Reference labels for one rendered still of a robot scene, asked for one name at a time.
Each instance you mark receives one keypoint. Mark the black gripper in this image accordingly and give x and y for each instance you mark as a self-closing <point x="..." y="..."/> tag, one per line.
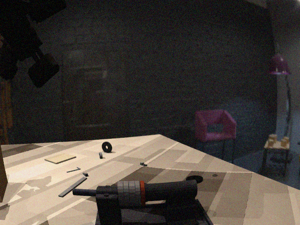
<point x="45" y="67"/>

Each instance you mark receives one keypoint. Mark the grey flat bar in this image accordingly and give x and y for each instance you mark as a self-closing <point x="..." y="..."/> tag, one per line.
<point x="71" y="187"/>

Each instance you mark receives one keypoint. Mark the red-brown ring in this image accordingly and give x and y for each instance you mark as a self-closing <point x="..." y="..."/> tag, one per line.
<point x="142" y="188"/>

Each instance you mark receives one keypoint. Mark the dark grey metal shaft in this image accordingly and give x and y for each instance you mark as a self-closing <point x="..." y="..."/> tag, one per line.
<point x="84" y="192"/>

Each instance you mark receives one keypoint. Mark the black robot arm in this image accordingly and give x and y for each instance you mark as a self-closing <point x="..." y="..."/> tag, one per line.
<point x="15" y="27"/>

